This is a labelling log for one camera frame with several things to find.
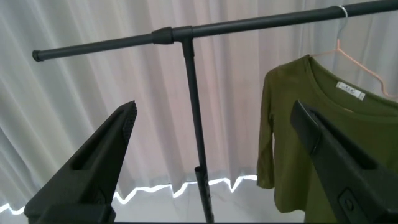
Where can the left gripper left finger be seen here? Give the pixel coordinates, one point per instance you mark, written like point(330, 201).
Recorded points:
point(90, 174)

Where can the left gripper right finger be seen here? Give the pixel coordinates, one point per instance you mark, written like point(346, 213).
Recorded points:
point(357, 186)

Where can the green long-sleeved shirt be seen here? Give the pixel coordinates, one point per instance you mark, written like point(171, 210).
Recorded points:
point(289, 93)

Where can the pink clothes hanger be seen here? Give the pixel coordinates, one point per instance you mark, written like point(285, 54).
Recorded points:
point(357, 63)

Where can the black clothes rack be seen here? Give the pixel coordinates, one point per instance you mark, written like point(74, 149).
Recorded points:
point(248, 23)

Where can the white curtain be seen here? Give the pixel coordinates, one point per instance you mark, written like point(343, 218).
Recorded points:
point(77, 77)

